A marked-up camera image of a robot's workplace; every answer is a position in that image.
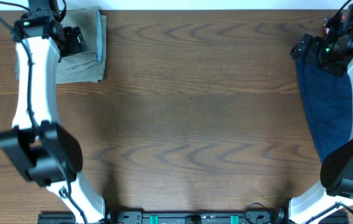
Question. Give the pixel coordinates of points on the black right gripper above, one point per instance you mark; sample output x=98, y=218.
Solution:
x=317, y=43

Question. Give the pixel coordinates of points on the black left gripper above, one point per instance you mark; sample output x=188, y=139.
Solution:
x=76, y=41

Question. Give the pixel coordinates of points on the khaki beige shorts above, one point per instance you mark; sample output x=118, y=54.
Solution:
x=88, y=66

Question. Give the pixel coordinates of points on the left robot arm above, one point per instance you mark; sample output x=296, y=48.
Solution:
x=41, y=150

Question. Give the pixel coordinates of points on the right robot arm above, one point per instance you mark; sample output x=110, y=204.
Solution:
x=334, y=190

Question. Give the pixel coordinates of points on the navy blue shorts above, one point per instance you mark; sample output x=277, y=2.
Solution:
x=327, y=102

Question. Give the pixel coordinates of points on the folded grey shorts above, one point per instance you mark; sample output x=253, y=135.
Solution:
x=16, y=69

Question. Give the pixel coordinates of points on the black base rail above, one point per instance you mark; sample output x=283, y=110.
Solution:
x=187, y=218

